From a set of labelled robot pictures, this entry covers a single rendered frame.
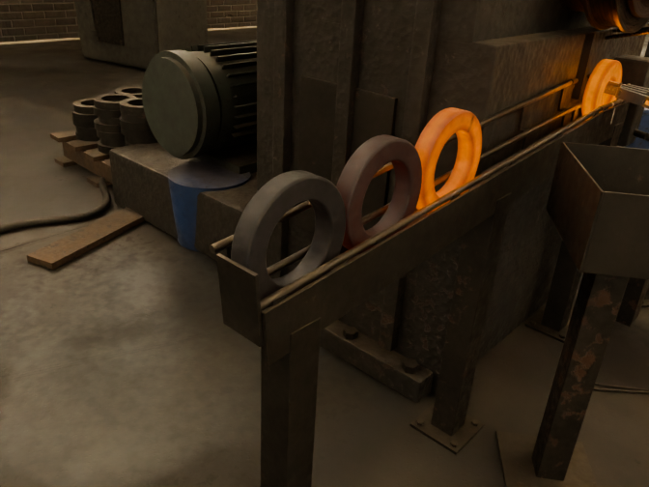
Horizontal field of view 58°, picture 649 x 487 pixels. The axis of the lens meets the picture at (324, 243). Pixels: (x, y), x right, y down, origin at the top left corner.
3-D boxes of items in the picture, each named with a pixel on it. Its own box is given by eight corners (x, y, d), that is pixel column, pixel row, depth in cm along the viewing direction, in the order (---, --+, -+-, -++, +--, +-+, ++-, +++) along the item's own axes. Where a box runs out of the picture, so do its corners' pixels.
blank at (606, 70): (588, 66, 141) (602, 68, 139) (614, 52, 150) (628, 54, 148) (576, 128, 149) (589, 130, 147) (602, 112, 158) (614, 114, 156)
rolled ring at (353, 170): (426, 124, 90) (408, 119, 92) (347, 163, 79) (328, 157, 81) (419, 228, 100) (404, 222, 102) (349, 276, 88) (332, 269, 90)
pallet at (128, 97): (137, 212, 247) (127, 106, 227) (53, 161, 296) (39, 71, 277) (336, 157, 325) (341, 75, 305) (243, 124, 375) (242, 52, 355)
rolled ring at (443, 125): (422, 138, 90) (405, 133, 92) (424, 236, 101) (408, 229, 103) (485, 94, 101) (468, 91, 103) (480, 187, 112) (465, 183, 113)
